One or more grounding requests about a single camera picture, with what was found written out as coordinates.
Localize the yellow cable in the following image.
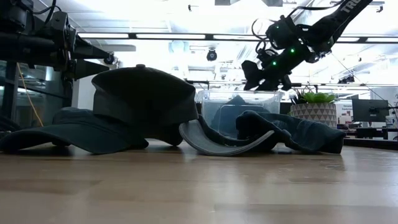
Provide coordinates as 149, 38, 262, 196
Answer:
17, 62, 44, 128

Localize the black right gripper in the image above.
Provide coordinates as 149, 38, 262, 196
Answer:
241, 46, 312, 92

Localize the white triangle-pattern plant pot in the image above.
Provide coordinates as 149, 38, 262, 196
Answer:
289, 102, 338, 129

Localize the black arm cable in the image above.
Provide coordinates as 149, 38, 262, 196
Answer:
32, 0, 63, 25
251, 0, 346, 55

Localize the cap with grey underbrim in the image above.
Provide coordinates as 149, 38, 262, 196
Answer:
178, 110, 346, 157

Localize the long ceiling light bar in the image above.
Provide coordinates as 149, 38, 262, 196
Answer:
77, 32, 398, 44

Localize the green succulent plant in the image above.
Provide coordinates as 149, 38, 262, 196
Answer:
290, 88, 336, 105

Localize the dark teal baseball cap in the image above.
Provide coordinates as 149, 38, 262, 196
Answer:
211, 95, 271, 138

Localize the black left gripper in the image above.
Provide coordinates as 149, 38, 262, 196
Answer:
46, 11, 111, 82

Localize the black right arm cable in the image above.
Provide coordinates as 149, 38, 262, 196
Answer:
251, 0, 346, 55

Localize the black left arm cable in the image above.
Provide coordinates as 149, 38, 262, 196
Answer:
32, 0, 63, 25

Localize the black computer monitor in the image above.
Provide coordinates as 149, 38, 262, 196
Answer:
351, 98, 389, 123

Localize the clear plastic bin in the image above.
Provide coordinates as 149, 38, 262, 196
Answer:
196, 89, 284, 139

